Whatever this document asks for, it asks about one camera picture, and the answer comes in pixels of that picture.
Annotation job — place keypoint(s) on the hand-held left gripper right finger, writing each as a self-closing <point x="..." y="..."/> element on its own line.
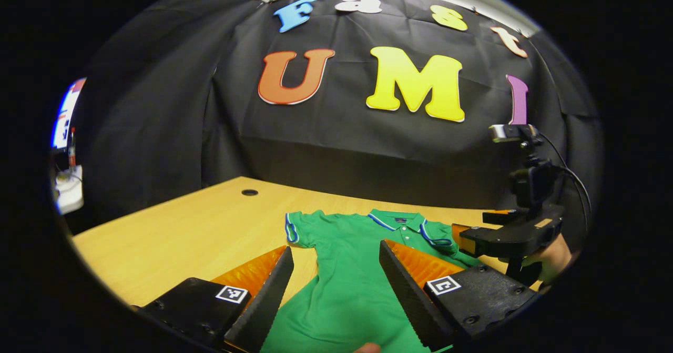
<point x="407" y="300"/>

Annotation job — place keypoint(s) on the white device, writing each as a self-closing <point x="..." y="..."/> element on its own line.
<point x="71" y="195"/>

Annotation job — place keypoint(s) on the black table grommet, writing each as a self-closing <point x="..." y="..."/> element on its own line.
<point x="250" y="192"/>

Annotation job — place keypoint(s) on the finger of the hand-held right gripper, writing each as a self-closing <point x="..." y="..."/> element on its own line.
<point x="483" y="240"/>
<point x="502" y="217"/>

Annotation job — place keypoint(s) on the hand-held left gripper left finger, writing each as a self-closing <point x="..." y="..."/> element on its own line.
<point x="271" y="305"/>

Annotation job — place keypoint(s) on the green T-shirt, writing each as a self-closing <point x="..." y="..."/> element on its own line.
<point x="352" y="269"/>

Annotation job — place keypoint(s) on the red slender object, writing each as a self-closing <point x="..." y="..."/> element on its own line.
<point x="72" y="150"/>

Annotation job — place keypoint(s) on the bright white screen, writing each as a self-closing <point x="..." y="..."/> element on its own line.
<point x="65" y="116"/>

